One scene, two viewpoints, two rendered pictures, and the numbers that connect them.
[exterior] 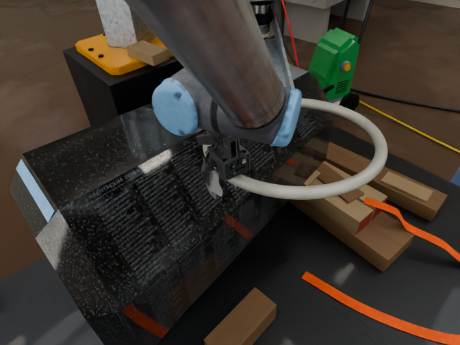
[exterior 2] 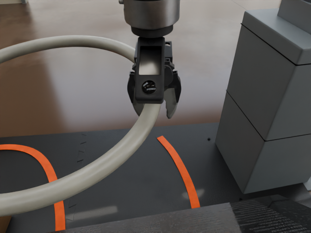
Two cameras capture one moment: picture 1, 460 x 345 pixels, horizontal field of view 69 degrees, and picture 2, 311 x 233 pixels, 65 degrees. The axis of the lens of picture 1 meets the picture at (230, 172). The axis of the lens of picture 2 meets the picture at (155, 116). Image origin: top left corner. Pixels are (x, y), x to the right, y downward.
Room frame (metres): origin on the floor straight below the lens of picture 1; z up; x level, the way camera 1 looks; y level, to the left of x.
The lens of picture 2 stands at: (0.95, 0.24, 1.19)
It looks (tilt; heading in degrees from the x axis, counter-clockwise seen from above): 40 degrees down; 213
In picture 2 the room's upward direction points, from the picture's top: straight up
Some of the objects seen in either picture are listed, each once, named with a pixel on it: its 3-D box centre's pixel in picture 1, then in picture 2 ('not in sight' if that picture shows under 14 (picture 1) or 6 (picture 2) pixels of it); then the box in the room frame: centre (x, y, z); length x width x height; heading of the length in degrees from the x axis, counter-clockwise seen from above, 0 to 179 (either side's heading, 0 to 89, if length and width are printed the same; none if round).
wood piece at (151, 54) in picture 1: (148, 53); not in sight; (1.63, 0.37, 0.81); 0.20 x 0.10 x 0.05; 47
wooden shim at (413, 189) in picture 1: (406, 186); not in sight; (1.30, -0.97, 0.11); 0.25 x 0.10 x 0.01; 45
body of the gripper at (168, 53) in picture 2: (226, 148); (153, 51); (0.60, 0.01, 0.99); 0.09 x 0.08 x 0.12; 32
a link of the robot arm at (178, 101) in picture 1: (194, 98); not in sight; (0.51, 0.05, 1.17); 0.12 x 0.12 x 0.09; 63
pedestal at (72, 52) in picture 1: (148, 107); not in sight; (1.86, 0.49, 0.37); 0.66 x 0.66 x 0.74; 39
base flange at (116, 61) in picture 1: (133, 44); not in sight; (1.86, 0.49, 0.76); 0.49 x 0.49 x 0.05; 39
